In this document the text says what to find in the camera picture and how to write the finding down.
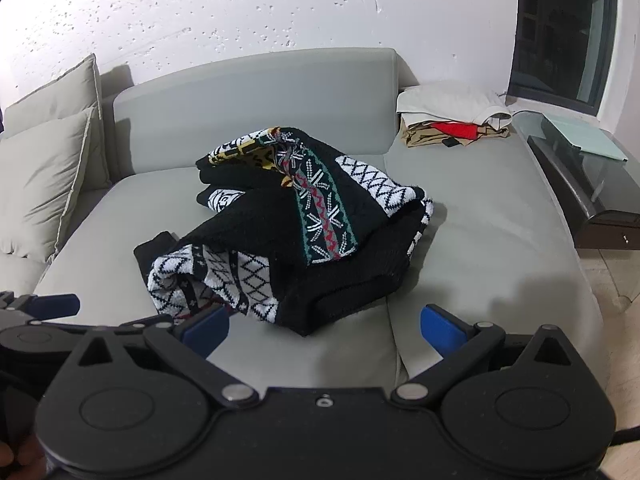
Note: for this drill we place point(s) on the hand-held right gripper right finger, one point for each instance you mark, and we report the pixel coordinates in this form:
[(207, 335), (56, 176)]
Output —
[(440, 327)]

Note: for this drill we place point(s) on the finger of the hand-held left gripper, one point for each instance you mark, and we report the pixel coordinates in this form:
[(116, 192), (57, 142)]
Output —
[(55, 305)]

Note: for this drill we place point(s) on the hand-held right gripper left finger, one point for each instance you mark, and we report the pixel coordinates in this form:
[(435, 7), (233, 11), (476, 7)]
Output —
[(202, 332)]

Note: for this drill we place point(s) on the black patterned knit sweater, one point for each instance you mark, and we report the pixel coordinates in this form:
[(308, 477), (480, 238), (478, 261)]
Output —
[(280, 260)]

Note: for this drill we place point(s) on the person's left hand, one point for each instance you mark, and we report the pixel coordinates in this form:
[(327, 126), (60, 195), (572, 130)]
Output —
[(22, 457)]

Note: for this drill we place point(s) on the grey sofa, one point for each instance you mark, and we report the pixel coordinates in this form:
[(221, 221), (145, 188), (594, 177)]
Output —
[(475, 220)]

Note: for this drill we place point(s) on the small beige cushion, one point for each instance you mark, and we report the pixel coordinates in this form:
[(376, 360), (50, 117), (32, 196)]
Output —
[(40, 180)]

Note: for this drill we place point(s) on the small black item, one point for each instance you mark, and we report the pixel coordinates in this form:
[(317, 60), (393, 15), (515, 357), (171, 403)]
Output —
[(451, 143)]

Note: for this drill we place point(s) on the red cloth item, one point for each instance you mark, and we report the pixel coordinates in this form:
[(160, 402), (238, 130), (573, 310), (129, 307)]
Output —
[(457, 130)]

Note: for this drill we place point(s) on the dark glass-top side table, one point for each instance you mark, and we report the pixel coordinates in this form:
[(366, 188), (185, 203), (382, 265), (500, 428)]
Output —
[(600, 200)]

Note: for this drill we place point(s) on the large beige cushion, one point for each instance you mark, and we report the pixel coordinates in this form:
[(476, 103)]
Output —
[(60, 90)]

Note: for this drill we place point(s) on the white folded garment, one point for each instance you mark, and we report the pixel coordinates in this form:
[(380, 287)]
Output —
[(445, 100)]

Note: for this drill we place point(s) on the pale green paper sheet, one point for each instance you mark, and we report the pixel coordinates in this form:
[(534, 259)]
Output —
[(585, 135)]

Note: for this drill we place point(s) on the dark window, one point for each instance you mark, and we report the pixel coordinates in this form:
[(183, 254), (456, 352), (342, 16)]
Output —
[(560, 35)]

